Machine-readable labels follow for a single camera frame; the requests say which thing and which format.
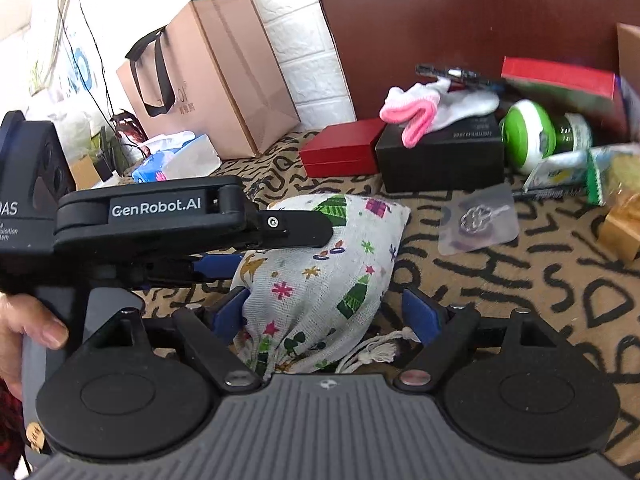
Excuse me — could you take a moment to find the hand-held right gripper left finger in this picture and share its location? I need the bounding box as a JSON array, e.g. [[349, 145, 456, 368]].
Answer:
[[75, 286, 263, 392]]

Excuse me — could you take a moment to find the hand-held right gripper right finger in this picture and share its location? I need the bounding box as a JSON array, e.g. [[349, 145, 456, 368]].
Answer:
[[395, 287, 576, 393]]

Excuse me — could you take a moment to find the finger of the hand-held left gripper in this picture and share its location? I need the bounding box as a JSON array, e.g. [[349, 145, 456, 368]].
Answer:
[[245, 209, 334, 250], [187, 254, 246, 284]]

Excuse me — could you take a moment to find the printed drawstring cloth pouch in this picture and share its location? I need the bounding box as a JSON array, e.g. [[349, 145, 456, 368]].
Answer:
[[231, 194, 412, 375]]

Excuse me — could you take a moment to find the pink and white glove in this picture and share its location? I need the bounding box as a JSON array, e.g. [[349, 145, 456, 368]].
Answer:
[[379, 77, 501, 149]]

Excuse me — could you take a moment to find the brown cardboard box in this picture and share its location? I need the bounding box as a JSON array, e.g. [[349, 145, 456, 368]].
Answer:
[[616, 22, 640, 82]]

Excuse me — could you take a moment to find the person's left hand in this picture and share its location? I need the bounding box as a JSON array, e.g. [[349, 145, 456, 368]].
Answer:
[[0, 292, 70, 401]]

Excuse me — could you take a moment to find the tissue pack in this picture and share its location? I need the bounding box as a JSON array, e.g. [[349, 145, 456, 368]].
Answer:
[[131, 131, 222, 184]]

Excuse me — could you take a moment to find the flat red box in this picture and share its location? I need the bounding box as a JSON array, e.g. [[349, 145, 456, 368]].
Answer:
[[299, 117, 386, 178]]

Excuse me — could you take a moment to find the clear hook sticker pack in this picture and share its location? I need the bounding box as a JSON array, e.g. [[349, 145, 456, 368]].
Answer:
[[438, 184, 519, 255]]

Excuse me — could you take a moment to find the tan letter printed blanket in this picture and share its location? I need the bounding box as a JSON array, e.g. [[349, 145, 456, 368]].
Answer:
[[135, 130, 640, 466]]

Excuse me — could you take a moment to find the black box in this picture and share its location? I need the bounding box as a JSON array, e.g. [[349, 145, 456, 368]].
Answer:
[[375, 112, 506, 194]]

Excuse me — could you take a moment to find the brown paper bag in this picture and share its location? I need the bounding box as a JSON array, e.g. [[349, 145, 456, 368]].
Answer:
[[116, 0, 302, 160]]

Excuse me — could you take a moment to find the yellow green snack packet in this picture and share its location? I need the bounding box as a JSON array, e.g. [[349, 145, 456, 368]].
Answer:
[[522, 147, 640, 206]]

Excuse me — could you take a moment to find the green and white bottle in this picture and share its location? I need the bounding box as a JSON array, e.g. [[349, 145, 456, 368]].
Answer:
[[500, 100, 594, 175]]

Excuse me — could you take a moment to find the yellow box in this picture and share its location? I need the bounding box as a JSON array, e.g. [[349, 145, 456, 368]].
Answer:
[[597, 192, 640, 264]]

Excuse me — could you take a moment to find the black plastic clip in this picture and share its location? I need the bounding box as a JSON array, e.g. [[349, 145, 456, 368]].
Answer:
[[416, 64, 506, 92]]

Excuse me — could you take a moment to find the long red carton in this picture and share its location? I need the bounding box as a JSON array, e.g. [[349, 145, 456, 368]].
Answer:
[[500, 56, 628, 127]]

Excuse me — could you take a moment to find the brown wooden headboard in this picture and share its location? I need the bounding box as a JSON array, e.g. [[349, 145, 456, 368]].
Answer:
[[313, 0, 640, 142]]

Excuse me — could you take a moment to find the black wall cable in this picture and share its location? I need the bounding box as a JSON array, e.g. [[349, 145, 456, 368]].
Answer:
[[75, 0, 132, 128]]

